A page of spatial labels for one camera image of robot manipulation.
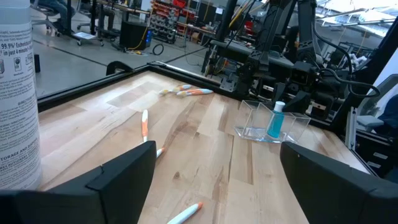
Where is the black coiled cable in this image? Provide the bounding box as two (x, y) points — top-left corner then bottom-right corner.
(151, 43), (165, 57)

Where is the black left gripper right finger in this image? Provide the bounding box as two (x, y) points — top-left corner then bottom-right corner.
(279, 141), (398, 224)

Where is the white paper cup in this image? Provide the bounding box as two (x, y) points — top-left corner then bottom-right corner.
(0, 0), (43, 191)

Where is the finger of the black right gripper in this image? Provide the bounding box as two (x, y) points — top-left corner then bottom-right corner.
(282, 90), (311, 114)
(272, 82), (287, 104)

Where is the shelving with red bins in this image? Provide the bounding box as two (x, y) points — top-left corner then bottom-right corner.
(150, 0), (187, 43)

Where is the black computer tower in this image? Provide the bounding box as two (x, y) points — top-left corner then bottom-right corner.
(119, 21), (153, 51)

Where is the person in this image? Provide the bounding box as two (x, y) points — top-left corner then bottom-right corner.
(37, 0), (77, 35)

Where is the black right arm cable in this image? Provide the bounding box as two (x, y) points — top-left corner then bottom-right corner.
(312, 24), (381, 99)

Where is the black metal rig frame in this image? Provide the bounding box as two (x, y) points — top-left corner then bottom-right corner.
(36, 60), (386, 183)

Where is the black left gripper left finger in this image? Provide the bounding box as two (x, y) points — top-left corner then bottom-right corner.
(0, 140), (157, 224)

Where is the black pole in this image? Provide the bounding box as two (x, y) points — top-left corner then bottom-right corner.
(332, 18), (398, 131)

